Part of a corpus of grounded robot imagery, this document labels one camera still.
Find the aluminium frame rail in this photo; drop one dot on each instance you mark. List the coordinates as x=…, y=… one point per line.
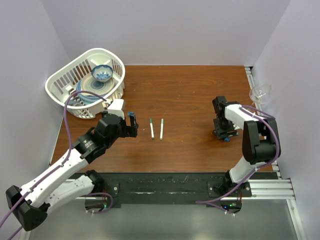
x=272, y=189

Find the light blue plate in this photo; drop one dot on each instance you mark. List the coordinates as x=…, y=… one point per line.
x=86, y=97

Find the white pen light green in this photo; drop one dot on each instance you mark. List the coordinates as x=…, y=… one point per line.
x=161, y=129

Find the clear wine glass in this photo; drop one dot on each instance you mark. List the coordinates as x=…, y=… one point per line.
x=260, y=94

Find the blue patterned bowl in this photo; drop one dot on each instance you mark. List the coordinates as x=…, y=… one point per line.
x=102, y=73

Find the beige blue plate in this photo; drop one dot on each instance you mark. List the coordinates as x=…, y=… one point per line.
x=88, y=83

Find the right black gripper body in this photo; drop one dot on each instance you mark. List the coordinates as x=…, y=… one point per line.
x=223, y=126

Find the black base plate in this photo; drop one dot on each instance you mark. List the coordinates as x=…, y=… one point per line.
x=173, y=188

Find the white pen dark green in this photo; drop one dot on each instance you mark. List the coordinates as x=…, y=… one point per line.
x=151, y=129

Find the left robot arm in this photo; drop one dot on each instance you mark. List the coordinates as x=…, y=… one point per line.
x=32, y=202

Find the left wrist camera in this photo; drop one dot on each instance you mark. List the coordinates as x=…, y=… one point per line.
x=117, y=108

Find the white plastic basket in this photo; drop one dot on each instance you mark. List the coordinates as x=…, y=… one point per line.
x=77, y=76

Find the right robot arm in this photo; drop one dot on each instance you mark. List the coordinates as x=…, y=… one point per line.
x=260, y=139

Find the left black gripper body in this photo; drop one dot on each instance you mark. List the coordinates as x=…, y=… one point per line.
x=126, y=130

